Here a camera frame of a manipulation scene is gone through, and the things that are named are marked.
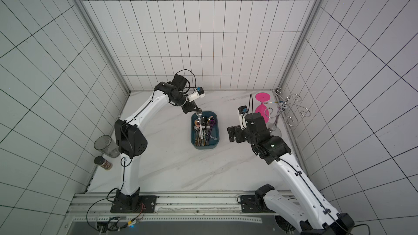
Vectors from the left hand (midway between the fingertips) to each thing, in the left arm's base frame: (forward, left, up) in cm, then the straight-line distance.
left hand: (194, 111), depth 87 cm
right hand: (-13, -19, +6) cm, 24 cm away
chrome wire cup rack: (-5, -44, +12) cm, 46 cm away
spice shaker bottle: (-25, +45, -8) cm, 52 cm away
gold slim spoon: (-3, -5, -16) cm, 17 cm away
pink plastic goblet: (0, -34, +12) cm, 36 cm away
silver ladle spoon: (+4, -5, -15) cm, 16 cm away
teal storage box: (-8, -11, -16) cm, 21 cm away
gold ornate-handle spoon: (0, -1, -14) cm, 14 cm away
